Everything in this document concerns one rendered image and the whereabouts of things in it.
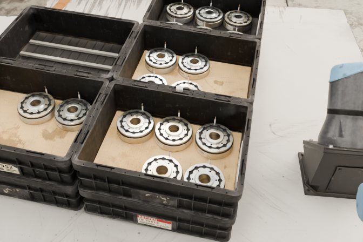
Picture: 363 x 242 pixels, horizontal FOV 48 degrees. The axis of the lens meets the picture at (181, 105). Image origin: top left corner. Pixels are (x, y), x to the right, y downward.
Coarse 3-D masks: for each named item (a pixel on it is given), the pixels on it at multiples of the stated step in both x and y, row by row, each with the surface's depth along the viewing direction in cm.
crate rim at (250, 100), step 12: (144, 24) 134; (156, 24) 134; (216, 36) 131; (228, 36) 131; (240, 36) 131; (132, 48) 125; (120, 72) 117; (252, 72) 119; (144, 84) 113; (156, 84) 113; (252, 84) 117; (216, 96) 111; (228, 96) 111; (252, 96) 111
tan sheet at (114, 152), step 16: (112, 128) 114; (192, 128) 115; (112, 144) 110; (128, 144) 110; (144, 144) 111; (192, 144) 111; (96, 160) 106; (112, 160) 106; (128, 160) 107; (144, 160) 107; (192, 160) 107; (208, 160) 108; (224, 160) 108; (224, 176) 104
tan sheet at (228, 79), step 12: (144, 60) 136; (144, 72) 132; (216, 72) 133; (228, 72) 133; (240, 72) 134; (168, 84) 128; (204, 84) 129; (216, 84) 129; (228, 84) 129; (240, 84) 129; (240, 96) 126
